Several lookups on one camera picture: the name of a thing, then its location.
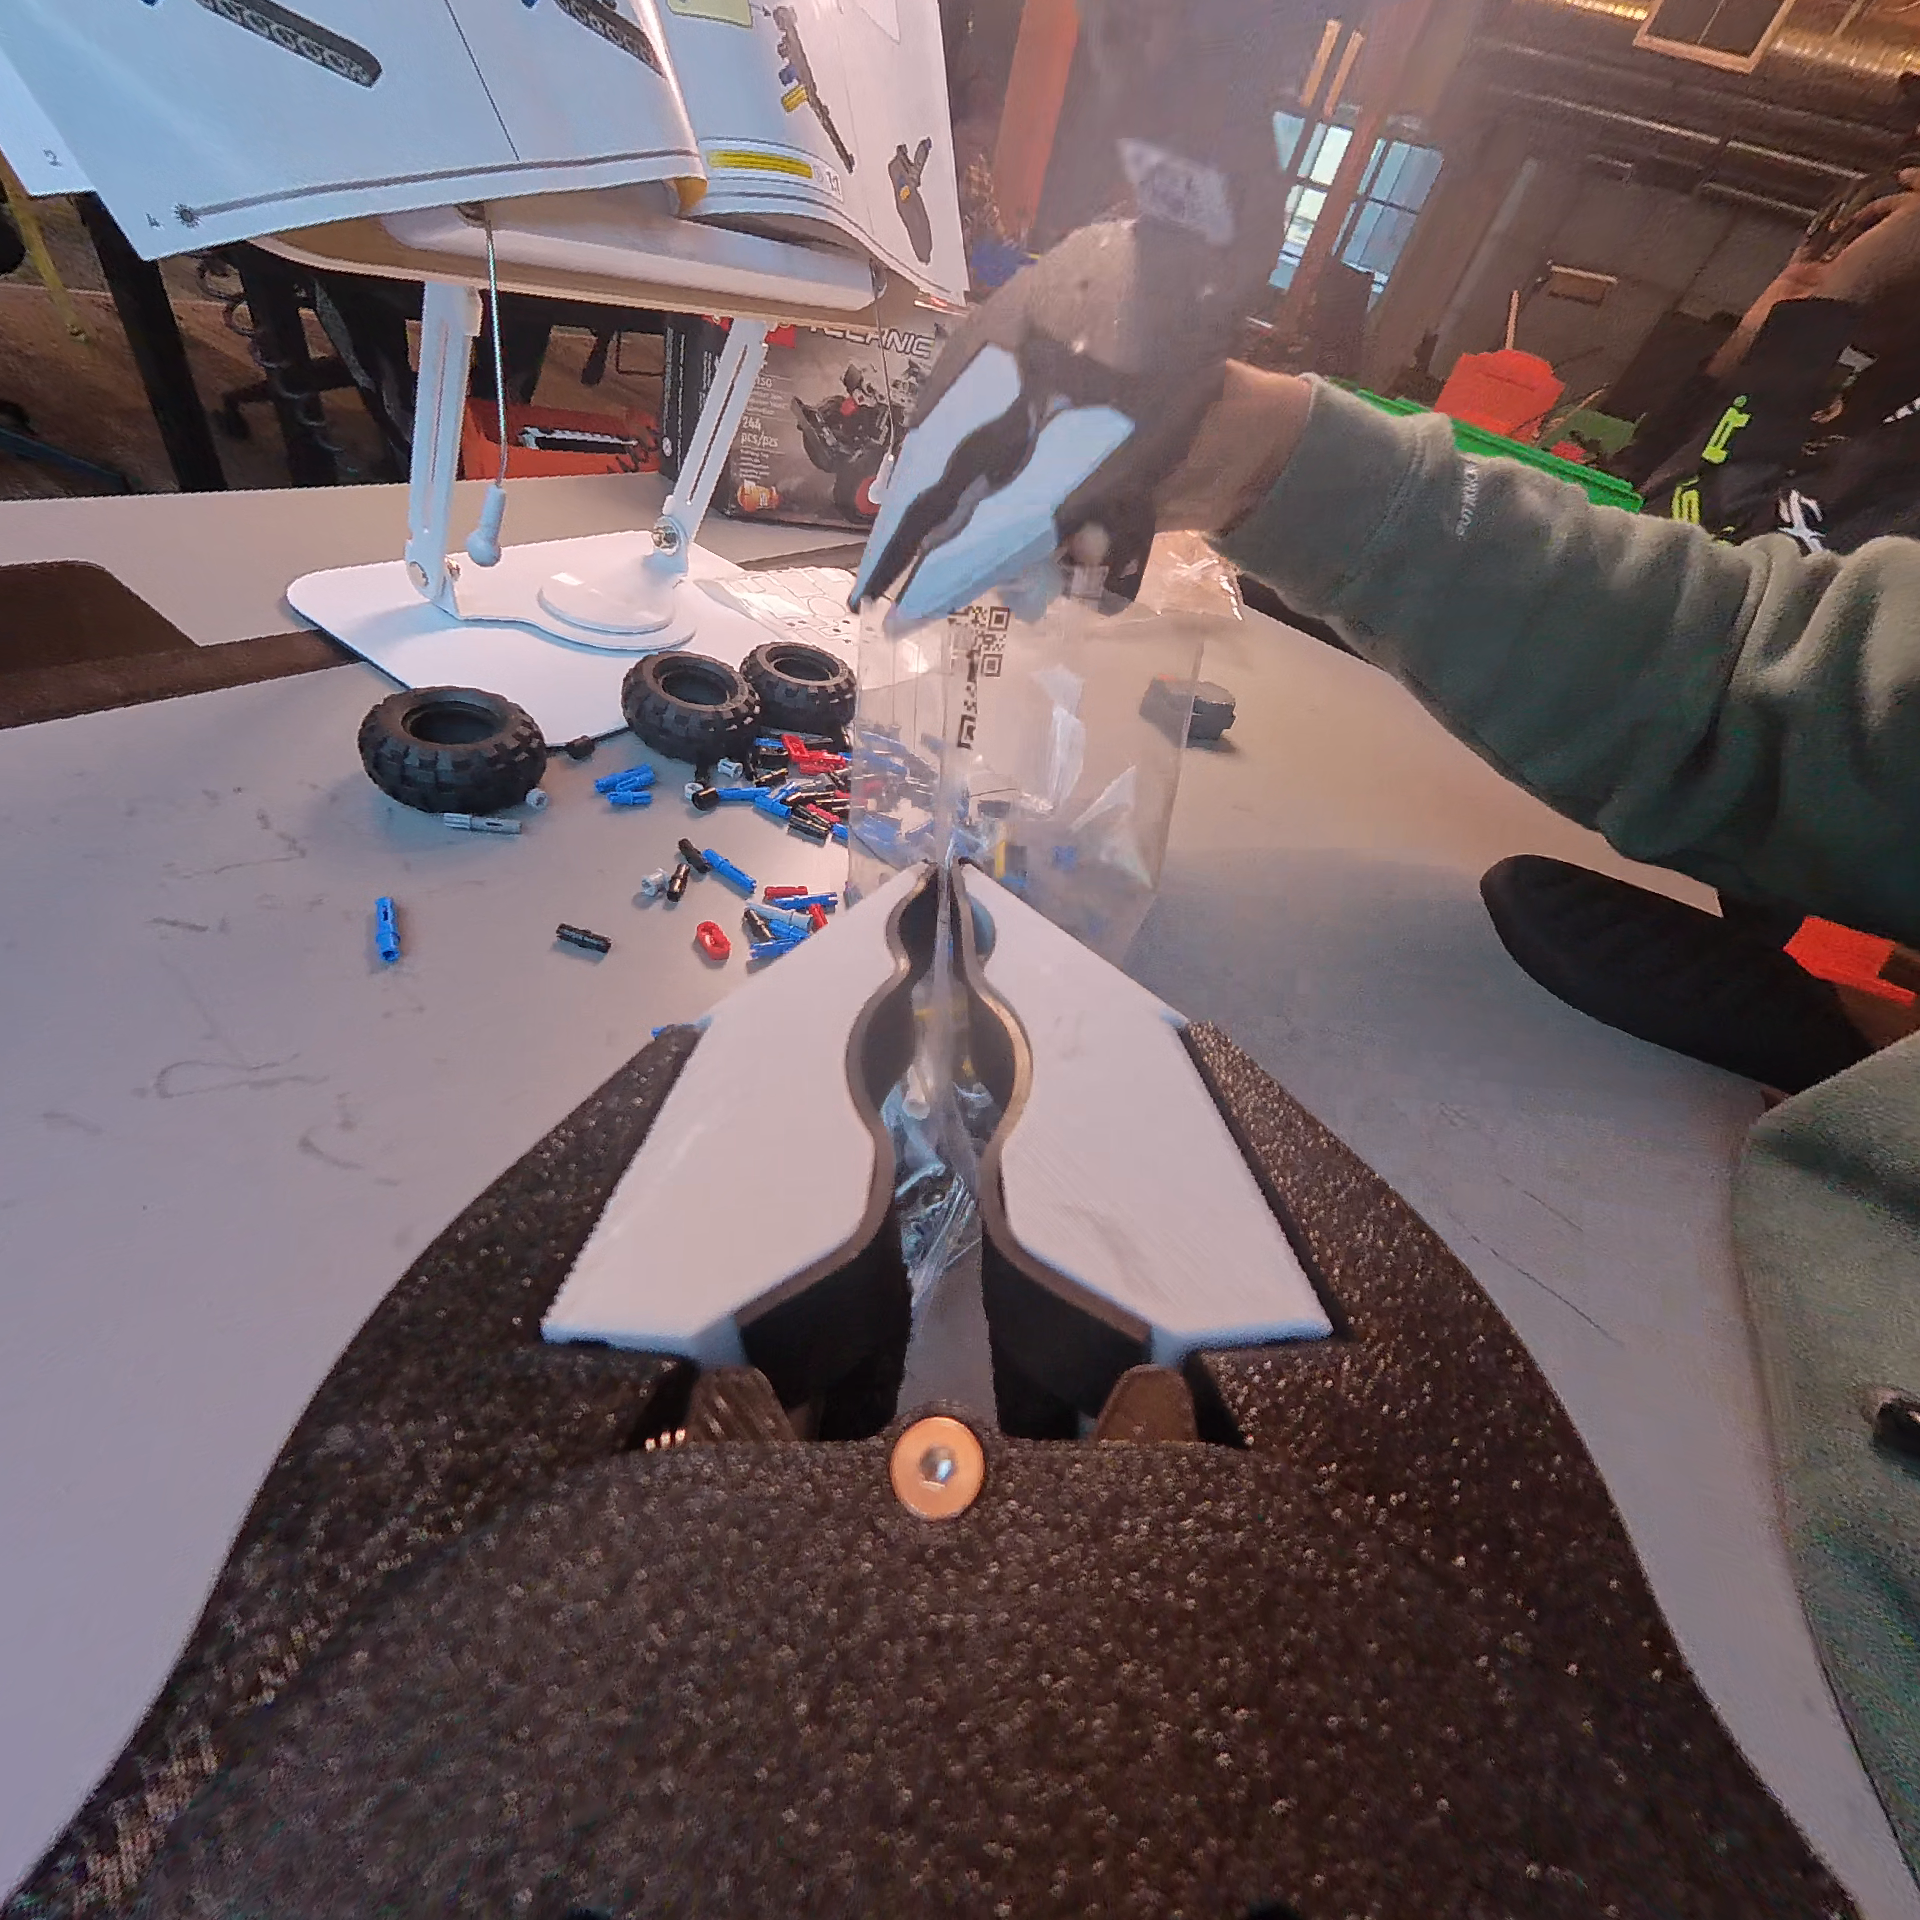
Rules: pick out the grey desk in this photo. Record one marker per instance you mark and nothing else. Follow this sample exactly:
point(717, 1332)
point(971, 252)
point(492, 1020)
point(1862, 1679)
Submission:
point(269, 1140)

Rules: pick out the small black toy part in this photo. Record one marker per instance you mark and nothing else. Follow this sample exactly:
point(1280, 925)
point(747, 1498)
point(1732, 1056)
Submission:
point(1200, 711)

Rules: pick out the black toy tire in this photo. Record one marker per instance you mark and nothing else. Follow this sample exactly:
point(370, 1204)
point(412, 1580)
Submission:
point(826, 697)
point(653, 715)
point(404, 757)

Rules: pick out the building instruction booklet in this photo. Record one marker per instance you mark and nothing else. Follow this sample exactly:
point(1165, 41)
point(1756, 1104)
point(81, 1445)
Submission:
point(362, 105)

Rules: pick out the black chair armrest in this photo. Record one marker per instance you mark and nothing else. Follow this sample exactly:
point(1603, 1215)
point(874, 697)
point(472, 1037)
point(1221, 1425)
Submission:
point(1680, 976)

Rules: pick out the person's right forearm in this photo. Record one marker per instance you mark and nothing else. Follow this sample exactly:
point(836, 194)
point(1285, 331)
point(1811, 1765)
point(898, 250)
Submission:
point(1592, 631)

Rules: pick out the blue toy pin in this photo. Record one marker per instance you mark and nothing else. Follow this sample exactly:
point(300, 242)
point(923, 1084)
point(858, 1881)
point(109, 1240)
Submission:
point(385, 929)

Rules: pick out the black toy set box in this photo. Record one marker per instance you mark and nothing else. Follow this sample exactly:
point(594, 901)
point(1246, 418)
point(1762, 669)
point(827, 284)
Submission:
point(841, 420)

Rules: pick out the person's right hand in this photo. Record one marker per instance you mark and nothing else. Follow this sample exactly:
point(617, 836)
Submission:
point(1229, 450)

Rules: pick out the orange crate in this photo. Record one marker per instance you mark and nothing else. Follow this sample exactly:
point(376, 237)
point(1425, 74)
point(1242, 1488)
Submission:
point(555, 444)

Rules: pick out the grey toy pin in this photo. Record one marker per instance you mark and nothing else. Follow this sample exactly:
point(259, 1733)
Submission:
point(480, 819)

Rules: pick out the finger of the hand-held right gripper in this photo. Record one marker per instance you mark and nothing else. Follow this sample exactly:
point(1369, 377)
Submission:
point(1035, 511)
point(947, 450)

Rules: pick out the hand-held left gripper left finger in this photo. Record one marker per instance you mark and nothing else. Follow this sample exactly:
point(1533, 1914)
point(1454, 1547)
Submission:
point(749, 1171)

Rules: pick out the clear plastic bag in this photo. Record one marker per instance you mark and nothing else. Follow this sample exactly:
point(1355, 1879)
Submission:
point(1019, 720)

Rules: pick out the black toy pin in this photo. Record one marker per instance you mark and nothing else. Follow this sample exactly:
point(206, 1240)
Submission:
point(582, 940)

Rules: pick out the white booklet stand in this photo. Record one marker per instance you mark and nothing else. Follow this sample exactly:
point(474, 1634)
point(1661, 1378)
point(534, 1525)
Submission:
point(421, 616)

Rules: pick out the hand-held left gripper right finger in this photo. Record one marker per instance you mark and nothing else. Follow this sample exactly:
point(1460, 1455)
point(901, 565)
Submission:
point(1154, 1186)

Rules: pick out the red plastic bin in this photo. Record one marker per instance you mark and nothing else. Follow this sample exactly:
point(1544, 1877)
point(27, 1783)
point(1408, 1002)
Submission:
point(1500, 392)

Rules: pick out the pile of small toy parts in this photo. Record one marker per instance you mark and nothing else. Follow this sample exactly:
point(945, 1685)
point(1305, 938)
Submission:
point(766, 811)

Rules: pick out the green plastic bin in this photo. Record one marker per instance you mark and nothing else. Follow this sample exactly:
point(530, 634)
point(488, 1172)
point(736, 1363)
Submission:
point(1515, 457)

